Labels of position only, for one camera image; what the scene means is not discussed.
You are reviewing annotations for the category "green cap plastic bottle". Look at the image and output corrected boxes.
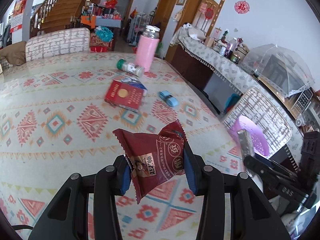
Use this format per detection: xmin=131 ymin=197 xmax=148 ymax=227
xmin=116 ymin=59 xmax=144 ymax=77

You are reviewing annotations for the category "wooden staircase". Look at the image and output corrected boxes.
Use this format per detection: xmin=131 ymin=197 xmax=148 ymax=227
xmin=30 ymin=0 xmax=86 ymax=37

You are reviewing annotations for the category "red book box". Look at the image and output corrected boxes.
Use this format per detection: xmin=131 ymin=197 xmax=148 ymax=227
xmin=104 ymin=80 xmax=144 ymax=112

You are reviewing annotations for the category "microwave oven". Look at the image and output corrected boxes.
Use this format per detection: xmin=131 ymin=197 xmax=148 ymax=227
xmin=259 ymin=55 xmax=313 ymax=118

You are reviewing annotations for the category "dark red snack bag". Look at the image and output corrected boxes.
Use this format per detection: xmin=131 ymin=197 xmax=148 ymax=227
xmin=113 ymin=120 xmax=187 ymax=203

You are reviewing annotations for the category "small white barcode box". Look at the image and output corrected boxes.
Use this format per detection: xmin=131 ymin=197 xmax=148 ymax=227
xmin=237 ymin=129 xmax=255 ymax=159

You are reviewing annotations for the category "patterned far chair back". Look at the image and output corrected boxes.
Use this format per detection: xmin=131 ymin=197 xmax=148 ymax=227
xmin=25 ymin=28 xmax=91 ymax=62

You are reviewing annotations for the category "purple perforated waste basket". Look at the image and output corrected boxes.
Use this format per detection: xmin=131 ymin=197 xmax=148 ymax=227
xmin=229 ymin=115 xmax=270 ymax=158

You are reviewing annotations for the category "grey gloved right hand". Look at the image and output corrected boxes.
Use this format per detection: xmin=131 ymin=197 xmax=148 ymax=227
xmin=269 ymin=196 xmax=306 ymax=233

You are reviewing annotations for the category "mesh food cover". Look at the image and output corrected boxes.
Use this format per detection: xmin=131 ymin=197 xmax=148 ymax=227
xmin=242 ymin=44 xmax=315 ymax=98

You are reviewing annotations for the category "small blue tissue packet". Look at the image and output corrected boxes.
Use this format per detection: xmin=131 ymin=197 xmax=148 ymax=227
xmin=121 ymin=77 xmax=148 ymax=90

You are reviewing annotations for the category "sideboard with leaf cloth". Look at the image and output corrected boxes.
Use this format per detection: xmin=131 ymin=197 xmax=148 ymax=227
xmin=170 ymin=27 xmax=259 ymax=94

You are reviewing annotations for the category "pink thermos bottle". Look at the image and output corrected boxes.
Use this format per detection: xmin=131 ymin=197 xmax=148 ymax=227
xmin=135 ymin=25 xmax=160 ymax=72

